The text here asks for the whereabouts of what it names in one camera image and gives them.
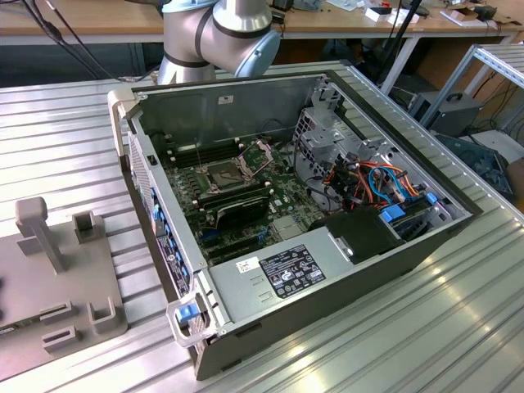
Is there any metal socket cover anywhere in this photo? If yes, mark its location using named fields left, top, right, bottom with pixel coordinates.
left=238, top=139, right=274, bottom=178

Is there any CPU socket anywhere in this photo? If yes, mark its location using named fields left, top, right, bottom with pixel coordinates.
left=197, top=156, right=252, bottom=194

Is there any black graphics card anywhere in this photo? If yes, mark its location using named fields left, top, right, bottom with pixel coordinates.
left=213, top=195, right=272, bottom=231

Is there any green motherboard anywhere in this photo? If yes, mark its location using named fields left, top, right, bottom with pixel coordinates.
left=157, top=137, right=331, bottom=267

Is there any silver chipset heatsink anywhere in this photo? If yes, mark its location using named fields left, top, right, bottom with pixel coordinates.
left=271, top=215, right=306, bottom=242

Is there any black expansion slot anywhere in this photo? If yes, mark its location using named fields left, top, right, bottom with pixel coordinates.
left=206, top=243, right=257, bottom=264
left=201, top=233, right=264, bottom=251

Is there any silver disk bay cage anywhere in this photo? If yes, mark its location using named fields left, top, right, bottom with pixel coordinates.
left=291, top=75, right=394, bottom=185

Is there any silver power supply unit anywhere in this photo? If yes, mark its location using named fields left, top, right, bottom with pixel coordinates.
left=203, top=226, right=356, bottom=328

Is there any black plastic shroud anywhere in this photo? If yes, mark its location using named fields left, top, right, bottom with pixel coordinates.
left=309, top=206, right=406, bottom=266

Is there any grey open PC case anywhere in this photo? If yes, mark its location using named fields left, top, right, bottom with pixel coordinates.
left=106, top=69, right=485, bottom=382

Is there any blue disk carrier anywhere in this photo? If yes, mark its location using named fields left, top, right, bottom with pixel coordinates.
left=378, top=203, right=410, bottom=225

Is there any blue plastic latch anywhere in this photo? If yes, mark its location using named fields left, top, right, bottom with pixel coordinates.
left=174, top=302, right=198, bottom=325

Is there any white box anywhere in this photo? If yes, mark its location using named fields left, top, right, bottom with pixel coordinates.
left=364, top=6, right=421, bottom=25

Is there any grey parts rack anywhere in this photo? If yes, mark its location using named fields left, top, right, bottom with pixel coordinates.
left=0, top=195, right=130, bottom=382

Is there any black stand pole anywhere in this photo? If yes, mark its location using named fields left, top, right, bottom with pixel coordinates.
left=376, top=0, right=425, bottom=85

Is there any wooden desk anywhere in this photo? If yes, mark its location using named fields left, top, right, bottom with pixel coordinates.
left=0, top=0, right=524, bottom=95

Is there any brown cardboard piece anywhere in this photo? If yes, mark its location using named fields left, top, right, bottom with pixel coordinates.
left=505, top=157, right=524, bottom=201

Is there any open cardboard box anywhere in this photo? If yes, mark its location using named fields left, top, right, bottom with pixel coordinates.
left=440, top=3, right=499, bottom=28

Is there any green RAM stick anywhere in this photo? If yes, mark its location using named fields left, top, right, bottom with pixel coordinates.
left=0, top=314, right=46, bottom=335

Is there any blue wire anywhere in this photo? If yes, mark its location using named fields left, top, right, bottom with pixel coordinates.
left=383, top=163, right=411, bottom=202
left=367, top=163, right=391, bottom=204

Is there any orange wire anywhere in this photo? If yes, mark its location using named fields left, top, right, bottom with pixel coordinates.
left=323, top=161, right=423, bottom=197

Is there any black box with handle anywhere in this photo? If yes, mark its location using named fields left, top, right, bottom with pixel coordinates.
left=409, top=92, right=485, bottom=138

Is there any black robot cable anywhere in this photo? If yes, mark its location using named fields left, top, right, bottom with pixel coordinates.
left=24, top=0, right=120, bottom=83

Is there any aluminium shelf frame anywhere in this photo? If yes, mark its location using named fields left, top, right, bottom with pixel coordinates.
left=421, top=43, right=524, bottom=138

